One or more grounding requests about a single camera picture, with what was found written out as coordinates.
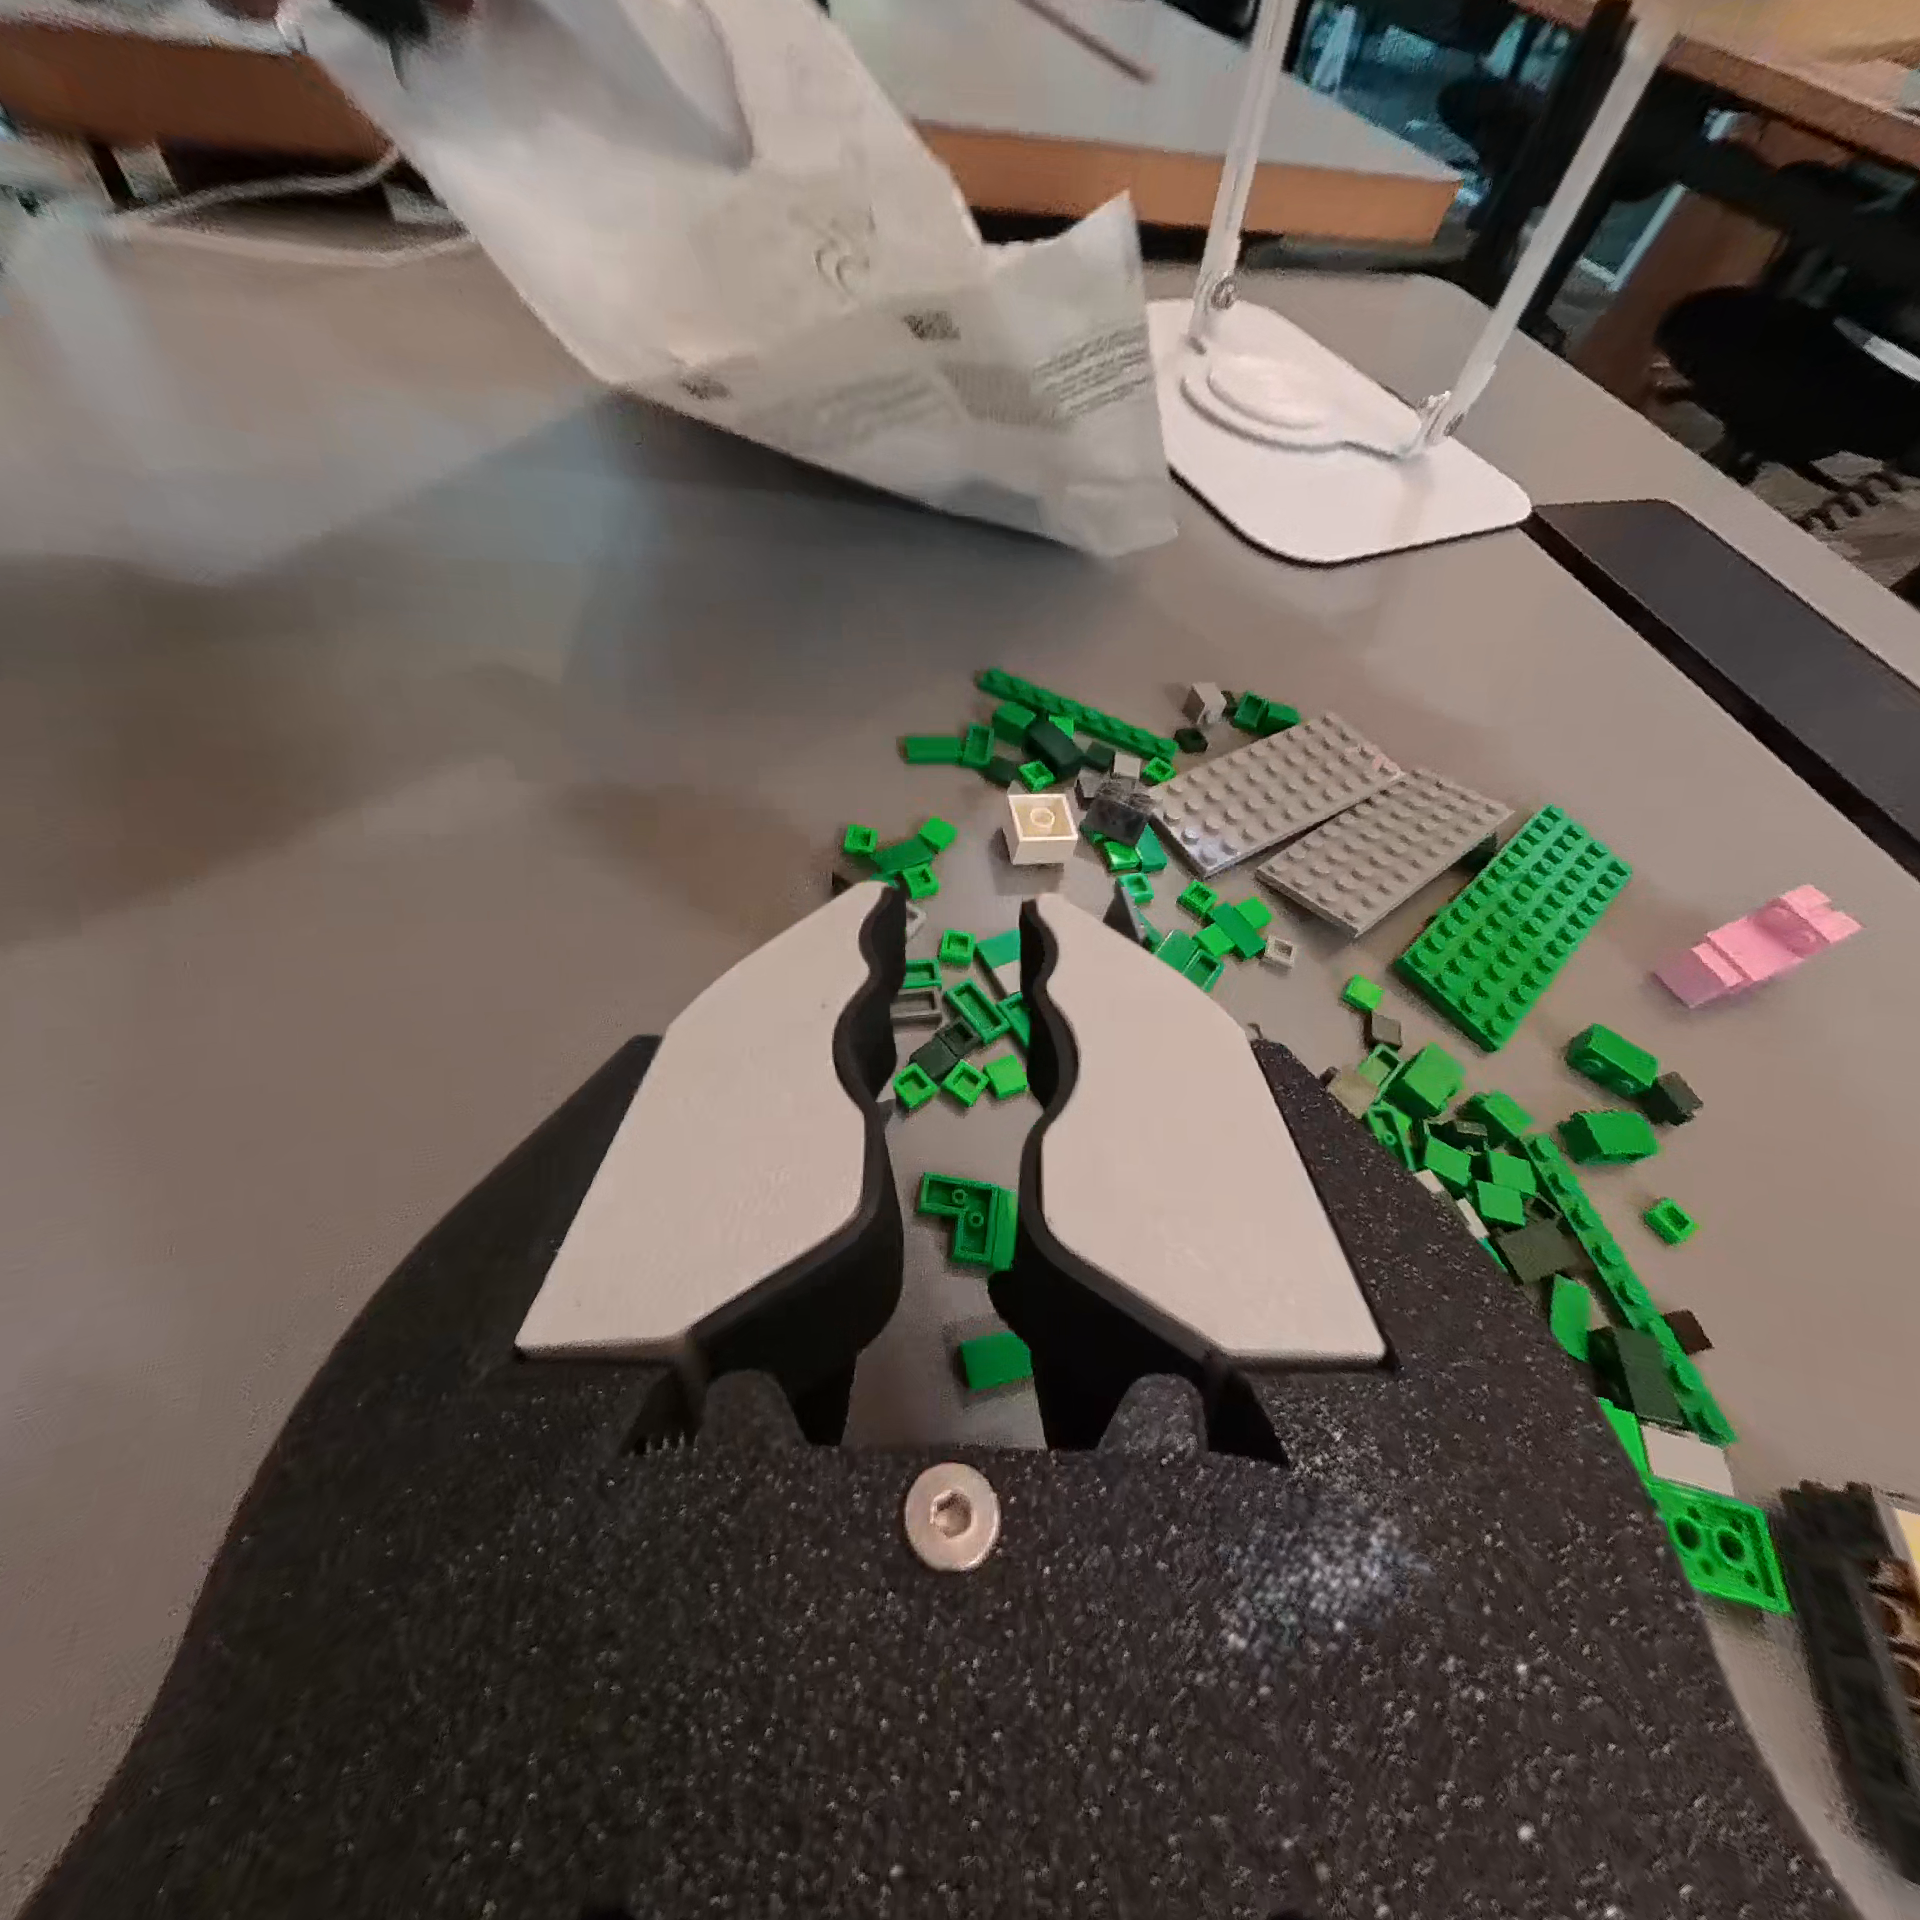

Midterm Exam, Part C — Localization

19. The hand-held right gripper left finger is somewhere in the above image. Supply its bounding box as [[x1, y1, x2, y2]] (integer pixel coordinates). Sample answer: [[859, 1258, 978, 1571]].
[[514, 880, 904, 1450]]

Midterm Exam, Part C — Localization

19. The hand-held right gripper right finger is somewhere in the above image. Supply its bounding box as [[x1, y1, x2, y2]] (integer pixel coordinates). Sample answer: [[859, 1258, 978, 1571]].
[[987, 896, 1385, 1452]]

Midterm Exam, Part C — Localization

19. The pile of green toy bricks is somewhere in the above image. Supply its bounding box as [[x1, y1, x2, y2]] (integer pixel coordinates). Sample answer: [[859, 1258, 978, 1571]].
[[831, 667, 1793, 1615]]

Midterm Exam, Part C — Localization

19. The white printed paper bag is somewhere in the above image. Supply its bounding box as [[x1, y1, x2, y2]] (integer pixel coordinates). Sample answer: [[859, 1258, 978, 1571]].
[[293, 0, 1179, 561]]

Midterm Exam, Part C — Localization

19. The grey desk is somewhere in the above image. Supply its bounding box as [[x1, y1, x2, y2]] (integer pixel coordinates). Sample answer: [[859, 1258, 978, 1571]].
[[0, 210, 1920, 1920]]

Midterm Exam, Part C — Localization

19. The white desk lamp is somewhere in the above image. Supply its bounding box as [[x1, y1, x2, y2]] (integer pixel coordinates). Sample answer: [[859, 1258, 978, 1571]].
[[1147, 0, 1673, 569]]

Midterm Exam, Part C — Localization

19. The large green toy baseplate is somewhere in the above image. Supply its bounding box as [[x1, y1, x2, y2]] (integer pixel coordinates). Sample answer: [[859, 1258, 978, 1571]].
[[1394, 804, 1633, 1051]]

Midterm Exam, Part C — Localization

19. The pink toy brick pig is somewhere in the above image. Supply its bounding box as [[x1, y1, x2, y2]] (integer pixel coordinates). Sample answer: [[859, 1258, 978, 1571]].
[[1654, 886, 1865, 1011]]

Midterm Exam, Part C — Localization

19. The wood edged table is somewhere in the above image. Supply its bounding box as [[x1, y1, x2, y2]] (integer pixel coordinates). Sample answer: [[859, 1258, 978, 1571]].
[[839, 0, 1464, 244]]

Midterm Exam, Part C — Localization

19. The black toy brick assembly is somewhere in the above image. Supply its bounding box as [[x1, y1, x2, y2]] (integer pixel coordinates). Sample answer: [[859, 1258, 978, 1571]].
[[1776, 1478, 1920, 1817]]

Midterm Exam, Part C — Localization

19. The black office chair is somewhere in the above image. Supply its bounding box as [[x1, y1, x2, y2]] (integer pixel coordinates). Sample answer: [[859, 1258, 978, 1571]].
[[1650, 151, 1920, 496]]

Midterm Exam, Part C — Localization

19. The white cable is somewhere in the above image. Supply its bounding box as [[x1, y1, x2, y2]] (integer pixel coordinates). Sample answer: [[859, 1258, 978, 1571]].
[[88, 142, 453, 249]]

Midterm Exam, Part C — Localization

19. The black desk cable cover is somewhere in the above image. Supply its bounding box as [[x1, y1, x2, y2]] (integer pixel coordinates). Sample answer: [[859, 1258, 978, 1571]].
[[1521, 499, 1920, 887]]

